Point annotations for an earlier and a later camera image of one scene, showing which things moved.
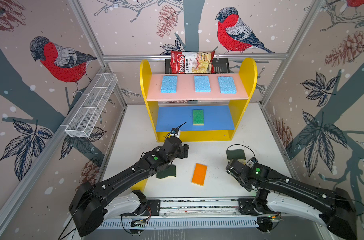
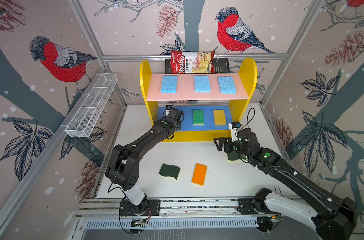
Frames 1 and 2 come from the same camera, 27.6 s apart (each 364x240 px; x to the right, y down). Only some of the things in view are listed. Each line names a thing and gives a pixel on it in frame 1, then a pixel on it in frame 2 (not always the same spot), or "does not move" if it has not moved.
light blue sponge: [227, 85] does not move
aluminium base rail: [222, 213] does not move
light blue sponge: [202, 84] does not move
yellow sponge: [243, 161] -> [219, 117]
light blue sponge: [168, 84] does not move
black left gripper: [183, 151] -> [178, 125]
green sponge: [198, 117] does not move
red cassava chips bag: [183, 62] does not move
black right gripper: [244, 187] -> [226, 141]
